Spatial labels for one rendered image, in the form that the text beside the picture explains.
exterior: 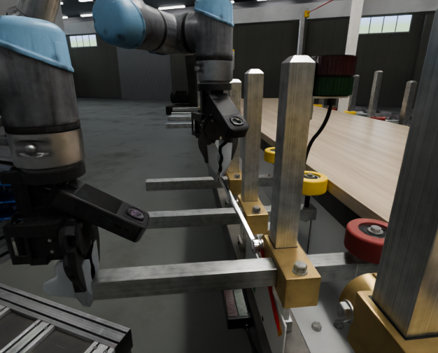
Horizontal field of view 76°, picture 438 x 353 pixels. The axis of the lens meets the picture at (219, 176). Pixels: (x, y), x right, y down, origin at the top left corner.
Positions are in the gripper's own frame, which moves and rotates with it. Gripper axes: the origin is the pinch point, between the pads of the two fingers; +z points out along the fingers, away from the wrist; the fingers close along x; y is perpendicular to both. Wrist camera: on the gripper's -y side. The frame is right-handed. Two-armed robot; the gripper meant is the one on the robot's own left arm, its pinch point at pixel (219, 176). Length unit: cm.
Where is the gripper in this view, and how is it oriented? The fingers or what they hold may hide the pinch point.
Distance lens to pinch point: 64.1
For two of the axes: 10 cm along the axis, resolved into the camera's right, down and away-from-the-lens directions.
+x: -9.0, 1.5, -4.2
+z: 0.0, 9.4, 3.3
